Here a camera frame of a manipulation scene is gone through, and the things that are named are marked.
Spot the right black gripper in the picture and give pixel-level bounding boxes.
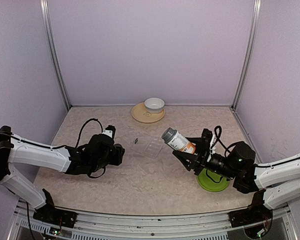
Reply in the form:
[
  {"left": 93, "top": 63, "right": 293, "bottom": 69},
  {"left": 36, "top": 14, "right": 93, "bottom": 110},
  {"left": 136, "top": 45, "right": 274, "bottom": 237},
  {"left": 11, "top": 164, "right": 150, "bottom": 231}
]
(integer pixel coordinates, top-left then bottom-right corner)
[{"left": 173, "top": 137, "right": 239, "bottom": 180}]

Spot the orange pill bottle grey cap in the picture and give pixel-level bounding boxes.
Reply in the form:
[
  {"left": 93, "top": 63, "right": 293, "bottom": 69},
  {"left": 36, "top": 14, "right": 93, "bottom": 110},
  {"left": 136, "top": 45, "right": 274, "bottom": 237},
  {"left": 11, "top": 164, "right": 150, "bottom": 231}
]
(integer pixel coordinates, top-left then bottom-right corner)
[{"left": 161, "top": 127, "right": 196, "bottom": 154}]

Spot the clear plastic pill organizer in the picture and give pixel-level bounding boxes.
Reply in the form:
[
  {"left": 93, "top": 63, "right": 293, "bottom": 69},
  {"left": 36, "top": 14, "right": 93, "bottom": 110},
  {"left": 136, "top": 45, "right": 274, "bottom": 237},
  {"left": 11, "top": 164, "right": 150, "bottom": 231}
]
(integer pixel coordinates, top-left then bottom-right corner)
[{"left": 130, "top": 136, "right": 164, "bottom": 158}]

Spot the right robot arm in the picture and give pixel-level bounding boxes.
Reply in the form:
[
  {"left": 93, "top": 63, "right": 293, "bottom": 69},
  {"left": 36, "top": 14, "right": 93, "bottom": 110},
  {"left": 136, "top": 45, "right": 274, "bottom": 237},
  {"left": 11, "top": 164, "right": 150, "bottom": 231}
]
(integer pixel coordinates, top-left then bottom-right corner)
[{"left": 172, "top": 137, "right": 300, "bottom": 222}]

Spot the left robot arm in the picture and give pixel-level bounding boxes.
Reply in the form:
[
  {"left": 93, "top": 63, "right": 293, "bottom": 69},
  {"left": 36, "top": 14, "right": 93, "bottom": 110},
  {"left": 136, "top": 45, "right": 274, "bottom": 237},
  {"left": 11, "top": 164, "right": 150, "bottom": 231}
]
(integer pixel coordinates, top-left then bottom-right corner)
[{"left": 0, "top": 125, "right": 125, "bottom": 223}]

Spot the green round plate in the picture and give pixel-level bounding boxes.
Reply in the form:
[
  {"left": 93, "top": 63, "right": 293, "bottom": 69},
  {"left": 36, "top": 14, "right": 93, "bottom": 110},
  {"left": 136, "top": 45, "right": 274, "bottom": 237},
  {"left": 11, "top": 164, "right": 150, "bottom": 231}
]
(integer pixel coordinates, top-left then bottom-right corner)
[{"left": 196, "top": 169, "right": 229, "bottom": 193}]

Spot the beige round plate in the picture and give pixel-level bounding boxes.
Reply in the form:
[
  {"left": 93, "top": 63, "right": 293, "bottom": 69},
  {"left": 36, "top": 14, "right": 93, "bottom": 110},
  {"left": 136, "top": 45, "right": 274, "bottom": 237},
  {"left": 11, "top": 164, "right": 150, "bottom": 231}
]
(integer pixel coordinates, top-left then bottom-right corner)
[{"left": 131, "top": 102, "right": 165, "bottom": 124}]

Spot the white ceramic bowl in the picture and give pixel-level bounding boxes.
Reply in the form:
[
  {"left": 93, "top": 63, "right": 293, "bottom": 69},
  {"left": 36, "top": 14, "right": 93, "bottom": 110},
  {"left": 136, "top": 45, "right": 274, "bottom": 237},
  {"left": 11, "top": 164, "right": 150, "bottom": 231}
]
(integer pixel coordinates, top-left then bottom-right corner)
[{"left": 144, "top": 97, "right": 165, "bottom": 114}]

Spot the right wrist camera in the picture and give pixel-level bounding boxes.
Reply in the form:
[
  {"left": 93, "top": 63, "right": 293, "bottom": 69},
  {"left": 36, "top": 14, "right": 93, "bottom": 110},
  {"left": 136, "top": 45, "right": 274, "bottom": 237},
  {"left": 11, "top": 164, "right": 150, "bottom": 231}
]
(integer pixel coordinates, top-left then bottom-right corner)
[{"left": 201, "top": 128, "right": 220, "bottom": 155}]

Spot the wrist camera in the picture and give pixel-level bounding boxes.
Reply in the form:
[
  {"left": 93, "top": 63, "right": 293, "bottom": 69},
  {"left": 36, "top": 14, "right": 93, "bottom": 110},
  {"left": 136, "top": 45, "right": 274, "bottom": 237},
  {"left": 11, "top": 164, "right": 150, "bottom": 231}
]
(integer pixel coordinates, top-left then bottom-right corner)
[
  {"left": 201, "top": 128, "right": 220, "bottom": 155},
  {"left": 102, "top": 125, "right": 116, "bottom": 139}
]

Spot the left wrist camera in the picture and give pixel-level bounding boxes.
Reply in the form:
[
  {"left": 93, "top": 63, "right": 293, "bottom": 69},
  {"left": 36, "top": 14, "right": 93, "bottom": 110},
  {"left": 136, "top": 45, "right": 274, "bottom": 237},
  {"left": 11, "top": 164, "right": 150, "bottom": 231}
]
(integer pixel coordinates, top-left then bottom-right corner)
[{"left": 102, "top": 125, "right": 116, "bottom": 139}]

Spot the front aluminium rail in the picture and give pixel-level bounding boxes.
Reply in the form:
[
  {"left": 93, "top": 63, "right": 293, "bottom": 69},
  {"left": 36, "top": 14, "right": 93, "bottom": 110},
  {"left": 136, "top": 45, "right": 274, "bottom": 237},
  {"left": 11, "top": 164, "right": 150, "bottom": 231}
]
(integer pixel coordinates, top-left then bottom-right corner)
[{"left": 6, "top": 200, "right": 298, "bottom": 240}]

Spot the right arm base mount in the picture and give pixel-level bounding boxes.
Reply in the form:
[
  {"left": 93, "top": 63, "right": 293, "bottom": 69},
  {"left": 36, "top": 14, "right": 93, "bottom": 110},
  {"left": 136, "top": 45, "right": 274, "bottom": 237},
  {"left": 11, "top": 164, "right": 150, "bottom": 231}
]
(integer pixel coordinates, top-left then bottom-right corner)
[{"left": 228, "top": 189, "right": 273, "bottom": 228}]

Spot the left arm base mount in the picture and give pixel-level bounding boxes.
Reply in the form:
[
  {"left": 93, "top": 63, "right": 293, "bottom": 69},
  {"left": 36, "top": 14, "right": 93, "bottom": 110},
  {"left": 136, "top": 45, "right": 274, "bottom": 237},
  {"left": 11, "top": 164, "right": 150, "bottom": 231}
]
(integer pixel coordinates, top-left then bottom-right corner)
[{"left": 33, "top": 188, "right": 78, "bottom": 229}]

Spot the right aluminium frame post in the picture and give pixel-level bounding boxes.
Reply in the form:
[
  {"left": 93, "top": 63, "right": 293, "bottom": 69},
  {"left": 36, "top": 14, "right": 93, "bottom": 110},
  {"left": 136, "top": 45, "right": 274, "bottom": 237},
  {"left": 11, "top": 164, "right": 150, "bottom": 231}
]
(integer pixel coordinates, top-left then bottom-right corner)
[{"left": 231, "top": 0, "right": 262, "bottom": 112}]

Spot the aluminium frame post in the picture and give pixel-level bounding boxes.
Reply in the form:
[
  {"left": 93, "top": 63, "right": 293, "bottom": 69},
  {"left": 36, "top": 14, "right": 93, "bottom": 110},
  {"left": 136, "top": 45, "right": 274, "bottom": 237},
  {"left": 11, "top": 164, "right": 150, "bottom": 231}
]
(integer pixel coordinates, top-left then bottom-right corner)
[
  {"left": 40, "top": 0, "right": 72, "bottom": 112},
  {"left": 231, "top": 0, "right": 262, "bottom": 112}
]

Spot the left aluminium frame post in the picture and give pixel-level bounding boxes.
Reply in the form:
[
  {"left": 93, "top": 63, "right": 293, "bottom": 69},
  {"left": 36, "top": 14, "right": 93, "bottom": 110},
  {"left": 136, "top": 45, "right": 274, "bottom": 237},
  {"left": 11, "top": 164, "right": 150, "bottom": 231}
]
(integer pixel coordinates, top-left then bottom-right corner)
[{"left": 40, "top": 0, "right": 72, "bottom": 112}]

